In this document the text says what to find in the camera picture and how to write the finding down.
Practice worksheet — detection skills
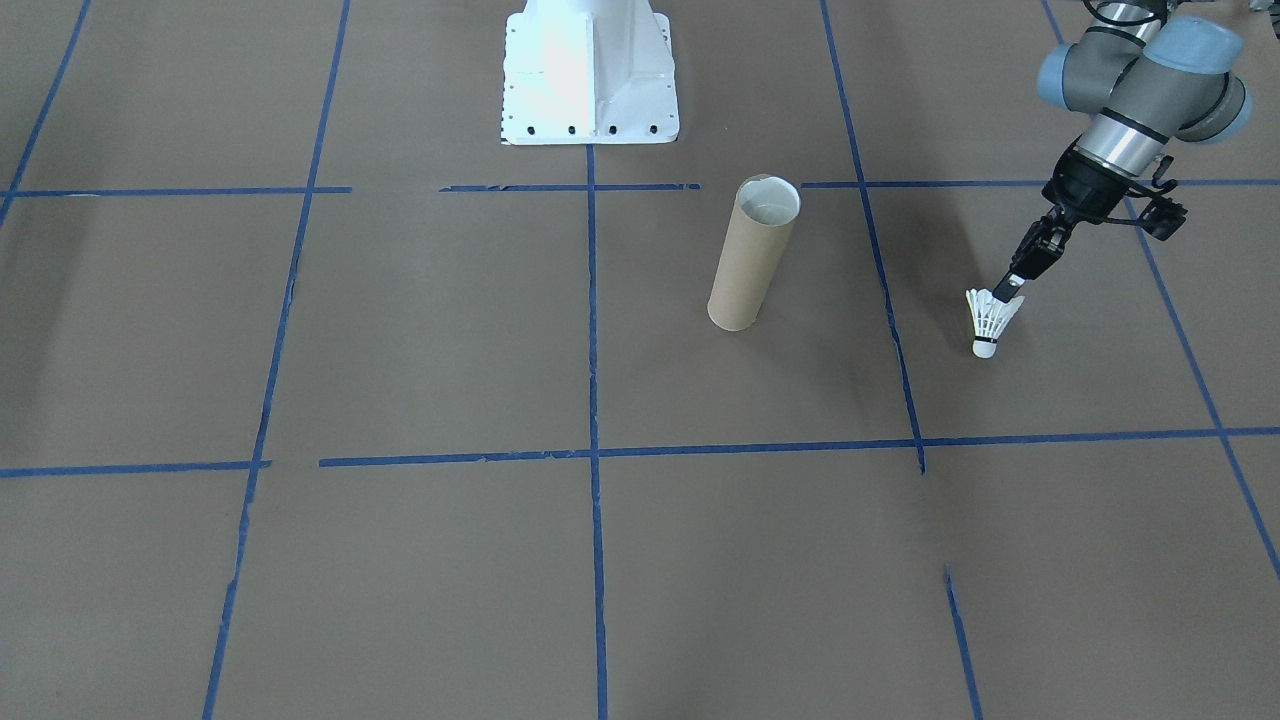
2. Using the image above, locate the white pillar with base plate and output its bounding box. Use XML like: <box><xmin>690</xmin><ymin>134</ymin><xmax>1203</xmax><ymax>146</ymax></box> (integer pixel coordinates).
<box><xmin>499</xmin><ymin>0</ymin><xmax>682</xmax><ymax>147</ymax></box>

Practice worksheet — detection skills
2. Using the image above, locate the white feather shuttlecock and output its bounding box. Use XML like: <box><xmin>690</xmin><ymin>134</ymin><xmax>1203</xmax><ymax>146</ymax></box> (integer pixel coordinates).
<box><xmin>964</xmin><ymin>287</ymin><xmax>1027</xmax><ymax>360</ymax></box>

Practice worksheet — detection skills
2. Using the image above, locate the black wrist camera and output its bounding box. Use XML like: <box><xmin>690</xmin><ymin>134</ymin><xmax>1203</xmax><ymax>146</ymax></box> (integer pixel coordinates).
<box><xmin>1124</xmin><ymin>154</ymin><xmax>1190</xmax><ymax>243</ymax></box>

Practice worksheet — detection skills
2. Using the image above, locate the brown cardboard tube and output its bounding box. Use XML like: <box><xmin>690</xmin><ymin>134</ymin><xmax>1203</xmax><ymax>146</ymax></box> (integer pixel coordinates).
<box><xmin>706</xmin><ymin>175</ymin><xmax>802</xmax><ymax>333</ymax></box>

